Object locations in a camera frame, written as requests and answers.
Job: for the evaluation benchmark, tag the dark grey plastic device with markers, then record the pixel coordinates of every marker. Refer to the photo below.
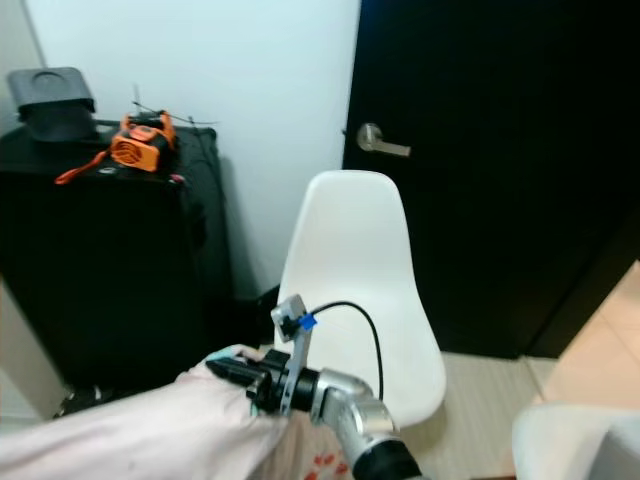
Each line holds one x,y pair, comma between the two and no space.
52,97

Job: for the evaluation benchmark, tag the pink pillow with orange patches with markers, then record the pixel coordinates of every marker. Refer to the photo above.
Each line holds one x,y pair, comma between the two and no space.
150,425

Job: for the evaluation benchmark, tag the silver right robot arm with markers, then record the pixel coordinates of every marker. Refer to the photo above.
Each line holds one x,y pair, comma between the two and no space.
360,420

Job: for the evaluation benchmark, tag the black cabinet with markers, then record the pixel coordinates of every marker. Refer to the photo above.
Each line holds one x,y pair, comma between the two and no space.
100,265

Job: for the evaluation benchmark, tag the white plastic chair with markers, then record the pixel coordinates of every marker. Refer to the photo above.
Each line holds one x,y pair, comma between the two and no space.
575,445
355,240

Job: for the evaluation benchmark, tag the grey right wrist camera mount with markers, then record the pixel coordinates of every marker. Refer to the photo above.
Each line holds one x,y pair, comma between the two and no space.
298,355

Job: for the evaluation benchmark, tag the black door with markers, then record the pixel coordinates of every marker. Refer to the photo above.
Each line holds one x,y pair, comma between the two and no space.
510,150

